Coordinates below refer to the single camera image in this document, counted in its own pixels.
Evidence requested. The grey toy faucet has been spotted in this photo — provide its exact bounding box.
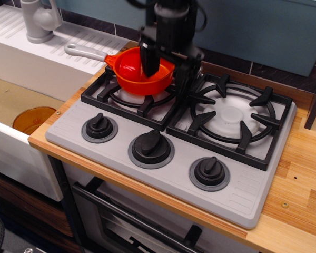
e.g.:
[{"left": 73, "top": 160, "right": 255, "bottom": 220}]
[{"left": 20, "top": 0, "right": 62, "bottom": 44}]

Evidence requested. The black middle stove knob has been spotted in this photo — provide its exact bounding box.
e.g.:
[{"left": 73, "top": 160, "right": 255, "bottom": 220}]
[{"left": 128, "top": 130, "right": 175, "bottom": 170}]

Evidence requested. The oven door with black handle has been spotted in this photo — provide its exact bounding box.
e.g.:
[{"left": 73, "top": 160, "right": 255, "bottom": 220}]
[{"left": 71, "top": 177, "right": 255, "bottom": 252}]

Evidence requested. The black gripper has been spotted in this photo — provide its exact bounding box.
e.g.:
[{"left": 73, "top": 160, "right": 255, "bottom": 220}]
[{"left": 140, "top": 1, "right": 204, "bottom": 102}]

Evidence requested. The white toy sink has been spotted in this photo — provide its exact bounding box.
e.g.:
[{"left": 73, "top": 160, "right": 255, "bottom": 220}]
[{"left": 0, "top": 5, "right": 127, "bottom": 201}]

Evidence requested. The teal cabinet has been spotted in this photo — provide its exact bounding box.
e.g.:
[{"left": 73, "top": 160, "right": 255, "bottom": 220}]
[{"left": 55, "top": 0, "right": 316, "bottom": 77}]

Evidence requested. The black burner grate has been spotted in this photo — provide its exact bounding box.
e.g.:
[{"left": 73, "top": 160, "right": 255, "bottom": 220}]
[
  {"left": 81, "top": 67, "right": 186, "bottom": 131},
  {"left": 166, "top": 73, "right": 297, "bottom": 171}
]

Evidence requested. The black left stove knob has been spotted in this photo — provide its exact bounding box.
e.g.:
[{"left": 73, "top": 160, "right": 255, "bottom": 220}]
[{"left": 81, "top": 113, "right": 119, "bottom": 144}]

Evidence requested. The black right stove knob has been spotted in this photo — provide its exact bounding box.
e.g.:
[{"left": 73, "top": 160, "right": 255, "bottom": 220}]
[{"left": 189, "top": 157, "right": 230, "bottom": 192}]

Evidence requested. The orange pot with grey handle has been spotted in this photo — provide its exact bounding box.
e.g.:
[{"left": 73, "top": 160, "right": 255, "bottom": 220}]
[{"left": 64, "top": 44, "right": 175, "bottom": 95}]

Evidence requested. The black left burner grate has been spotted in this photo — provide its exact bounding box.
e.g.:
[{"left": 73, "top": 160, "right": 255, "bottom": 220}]
[{"left": 81, "top": 67, "right": 186, "bottom": 131}]

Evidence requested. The black stove knob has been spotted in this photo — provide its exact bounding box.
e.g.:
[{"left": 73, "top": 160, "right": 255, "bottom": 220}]
[
  {"left": 128, "top": 130, "right": 175, "bottom": 170},
  {"left": 189, "top": 157, "right": 230, "bottom": 192},
  {"left": 81, "top": 113, "right": 119, "bottom": 144}
]

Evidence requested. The black right burner grate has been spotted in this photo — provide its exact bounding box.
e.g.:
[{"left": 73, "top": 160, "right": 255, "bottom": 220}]
[{"left": 166, "top": 73, "right": 297, "bottom": 171}]

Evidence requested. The red cup in pot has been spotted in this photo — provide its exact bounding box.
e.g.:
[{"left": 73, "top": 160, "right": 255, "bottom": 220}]
[{"left": 119, "top": 53, "right": 142, "bottom": 82}]

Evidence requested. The grey toy stove top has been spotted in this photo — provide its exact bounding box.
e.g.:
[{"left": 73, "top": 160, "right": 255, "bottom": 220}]
[{"left": 44, "top": 69, "right": 298, "bottom": 229}]

